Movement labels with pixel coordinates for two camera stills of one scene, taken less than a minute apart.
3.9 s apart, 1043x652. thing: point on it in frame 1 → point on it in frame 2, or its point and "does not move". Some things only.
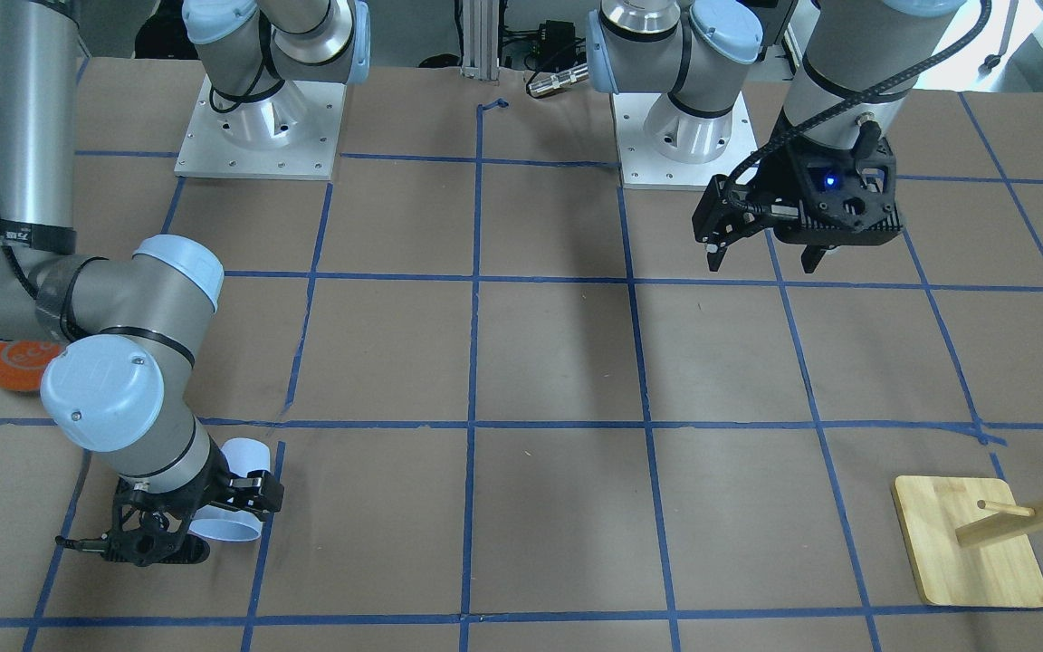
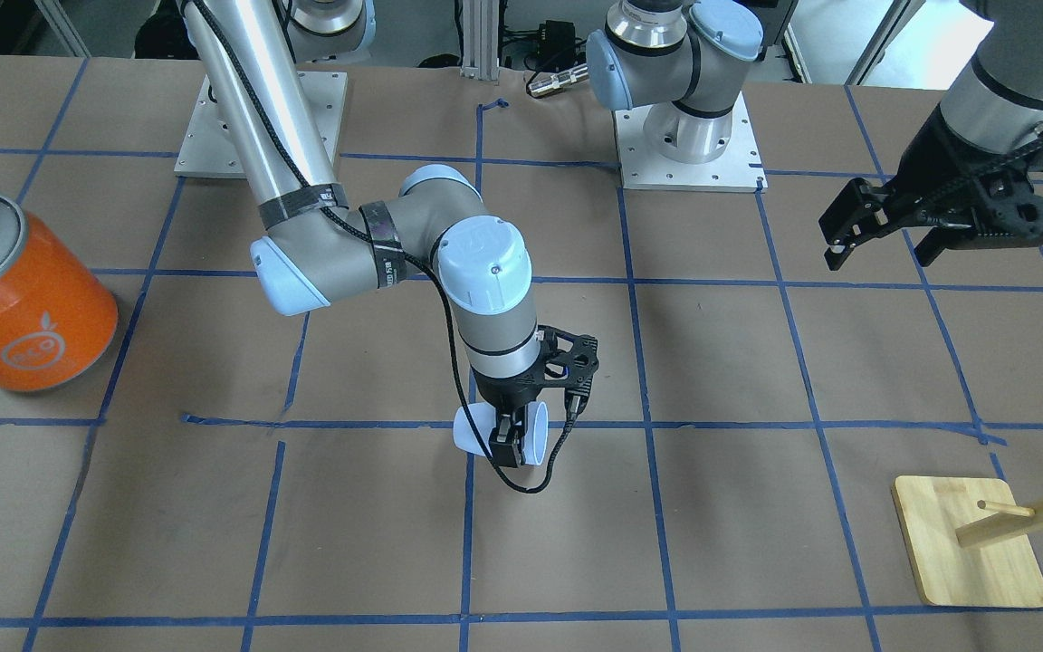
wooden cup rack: [969, 544] does not move
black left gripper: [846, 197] → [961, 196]
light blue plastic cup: [244, 455] → [536, 429]
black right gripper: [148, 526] → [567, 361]
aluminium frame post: [480, 27] does not move
